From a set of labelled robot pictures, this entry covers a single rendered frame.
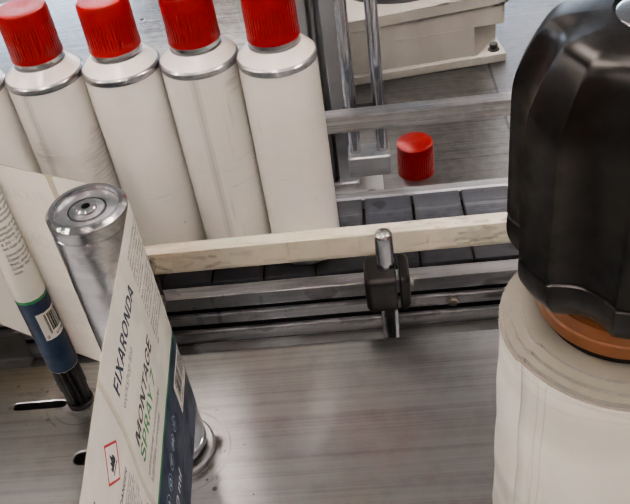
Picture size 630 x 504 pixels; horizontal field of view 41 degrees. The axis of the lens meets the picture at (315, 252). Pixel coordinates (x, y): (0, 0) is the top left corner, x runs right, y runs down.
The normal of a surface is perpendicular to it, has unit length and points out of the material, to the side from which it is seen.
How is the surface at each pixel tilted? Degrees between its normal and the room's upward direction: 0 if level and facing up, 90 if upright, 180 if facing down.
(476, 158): 0
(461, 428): 0
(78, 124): 90
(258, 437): 0
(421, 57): 90
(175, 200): 90
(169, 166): 90
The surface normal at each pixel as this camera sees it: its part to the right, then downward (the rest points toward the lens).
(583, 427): -0.50, 0.62
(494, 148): -0.12, -0.75
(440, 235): 0.00, 0.65
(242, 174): 0.65, 0.43
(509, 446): -0.94, 0.32
